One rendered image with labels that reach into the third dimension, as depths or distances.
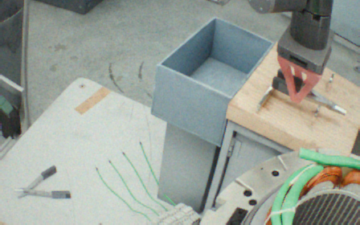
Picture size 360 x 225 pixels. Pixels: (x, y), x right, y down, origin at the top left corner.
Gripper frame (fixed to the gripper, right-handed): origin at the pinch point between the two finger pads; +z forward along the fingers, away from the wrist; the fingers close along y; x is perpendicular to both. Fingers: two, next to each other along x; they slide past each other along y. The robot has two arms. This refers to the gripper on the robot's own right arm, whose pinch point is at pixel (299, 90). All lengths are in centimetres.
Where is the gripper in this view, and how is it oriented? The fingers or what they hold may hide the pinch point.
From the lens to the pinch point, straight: 73.1
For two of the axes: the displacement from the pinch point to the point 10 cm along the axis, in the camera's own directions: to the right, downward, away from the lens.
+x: 8.7, 3.8, -3.2
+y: -4.9, 5.6, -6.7
